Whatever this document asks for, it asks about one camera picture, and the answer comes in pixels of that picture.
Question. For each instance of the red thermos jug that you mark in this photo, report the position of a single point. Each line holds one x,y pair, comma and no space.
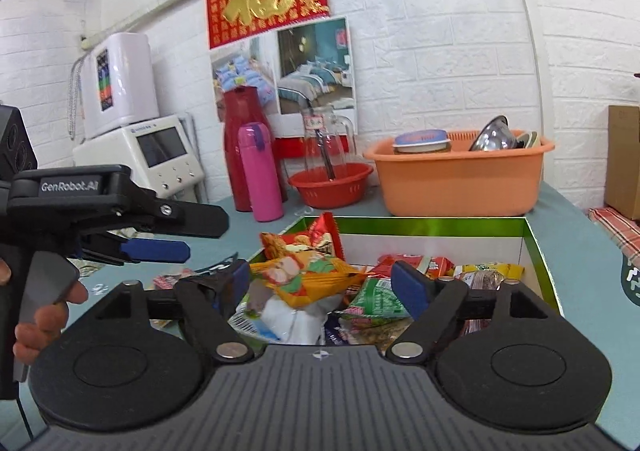
240,111

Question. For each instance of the teal printed table cloth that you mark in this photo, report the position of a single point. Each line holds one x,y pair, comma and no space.
575,271

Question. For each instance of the white water purifier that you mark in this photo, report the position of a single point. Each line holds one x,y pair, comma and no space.
127,81

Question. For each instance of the green-edged white cardboard box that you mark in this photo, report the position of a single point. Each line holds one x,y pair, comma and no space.
440,231

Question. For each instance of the round tub with blue lid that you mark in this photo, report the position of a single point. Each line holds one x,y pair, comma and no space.
422,141

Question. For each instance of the person's left hand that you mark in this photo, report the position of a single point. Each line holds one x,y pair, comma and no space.
47,318

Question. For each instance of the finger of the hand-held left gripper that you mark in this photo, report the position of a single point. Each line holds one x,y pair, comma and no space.
157,251
195,222

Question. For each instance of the clear glass pitcher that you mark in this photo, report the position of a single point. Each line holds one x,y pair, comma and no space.
340,146

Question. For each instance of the red plaid cloth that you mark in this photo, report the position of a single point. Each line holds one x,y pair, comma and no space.
617,231

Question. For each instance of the pale ceramic bowl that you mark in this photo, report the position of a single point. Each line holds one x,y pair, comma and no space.
529,140

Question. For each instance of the red plastic basket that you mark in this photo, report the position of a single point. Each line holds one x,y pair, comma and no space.
330,193

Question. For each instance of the brown cardboard box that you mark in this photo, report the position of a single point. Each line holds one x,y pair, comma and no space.
625,161

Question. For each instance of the dark stirring stick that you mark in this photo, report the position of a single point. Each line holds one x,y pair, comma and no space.
326,158

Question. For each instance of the red white snack packet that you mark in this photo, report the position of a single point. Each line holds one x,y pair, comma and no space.
167,279

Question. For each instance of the beige machine with screen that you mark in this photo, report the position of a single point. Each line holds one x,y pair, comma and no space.
165,151

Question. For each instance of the steel bowl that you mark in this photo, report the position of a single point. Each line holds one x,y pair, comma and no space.
492,136

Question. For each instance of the white wall pipe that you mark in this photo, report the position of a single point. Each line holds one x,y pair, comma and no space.
150,13

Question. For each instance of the pile of mixed snack packets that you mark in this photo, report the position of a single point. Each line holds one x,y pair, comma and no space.
310,281

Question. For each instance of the pink thermos bottle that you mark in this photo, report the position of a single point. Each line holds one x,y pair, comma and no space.
260,171

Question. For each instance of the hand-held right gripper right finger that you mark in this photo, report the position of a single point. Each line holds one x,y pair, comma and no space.
407,286

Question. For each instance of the orange plastic basin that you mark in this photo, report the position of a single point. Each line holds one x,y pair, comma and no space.
460,181

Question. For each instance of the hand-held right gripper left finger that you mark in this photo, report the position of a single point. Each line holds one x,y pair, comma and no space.
234,283

